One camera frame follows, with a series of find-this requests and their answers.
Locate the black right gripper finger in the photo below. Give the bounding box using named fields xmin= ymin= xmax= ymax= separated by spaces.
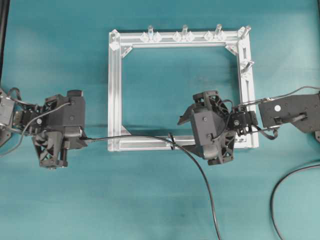
xmin=183 ymin=145 xmax=202 ymax=157
xmin=177 ymin=104 xmax=194 ymax=125

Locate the silver aluminium extrusion frame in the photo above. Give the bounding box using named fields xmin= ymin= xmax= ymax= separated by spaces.
xmin=107 ymin=26 xmax=256 ymax=152

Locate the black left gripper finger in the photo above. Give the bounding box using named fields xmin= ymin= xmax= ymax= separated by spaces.
xmin=65 ymin=137 xmax=88 ymax=150

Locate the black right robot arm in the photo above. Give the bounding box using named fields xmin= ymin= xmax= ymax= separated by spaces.
xmin=178 ymin=90 xmax=320 ymax=165

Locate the black USB cable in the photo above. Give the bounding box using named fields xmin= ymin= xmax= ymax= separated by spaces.
xmin=82 ymin=134 xmax=320 ymax=240

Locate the clear acrylic peg right side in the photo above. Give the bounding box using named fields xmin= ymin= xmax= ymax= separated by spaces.
xmin=240 ymin=60 xmax=255 ymax=73

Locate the clear acrylic peg left corner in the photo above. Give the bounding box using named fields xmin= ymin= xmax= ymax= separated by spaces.
xmin=109 ymin=29 xmax=120 ymax=51

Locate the clear acrylic peg corner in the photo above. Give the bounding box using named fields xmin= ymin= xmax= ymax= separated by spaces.
xmin=240 ymin=25 xmax=252 ymax=40
xmin=109 ymin=29 xmax=120 ymax=51

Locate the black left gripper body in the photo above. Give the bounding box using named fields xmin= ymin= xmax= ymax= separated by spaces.
xmin=32 ymin=90 xmax=87 ymax=168

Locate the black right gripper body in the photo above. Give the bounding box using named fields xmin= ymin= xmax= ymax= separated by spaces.
xmin=191 ymin=91 xmax=235 ymax=165

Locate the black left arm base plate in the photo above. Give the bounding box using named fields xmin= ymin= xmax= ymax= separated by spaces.
xmin=0 ymin=129 xmax=12 ymax=147

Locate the clear acrylic peg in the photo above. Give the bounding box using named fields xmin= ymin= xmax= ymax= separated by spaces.
xmin=181 ymin=24 xmax=188 ymax=40
xmin=148 ymin=25 xmax=154 ymax=42
xmin=240 ymin=60 xmax=255 ymax=73
xmin=214 ymin=23 xmax=222 ymax=40

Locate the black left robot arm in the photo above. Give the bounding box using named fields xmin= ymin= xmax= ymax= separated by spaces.
xmin=0 ymin=87 xmax=107 ymax=169

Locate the black string loop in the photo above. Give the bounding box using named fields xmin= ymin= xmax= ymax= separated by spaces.
xmin=167 ymin=132 xmax=177 ymax=151

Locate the black table edge rail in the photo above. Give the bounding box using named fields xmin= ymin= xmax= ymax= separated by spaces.
xmin=0 ymin=0 xmax=11 ymax=78

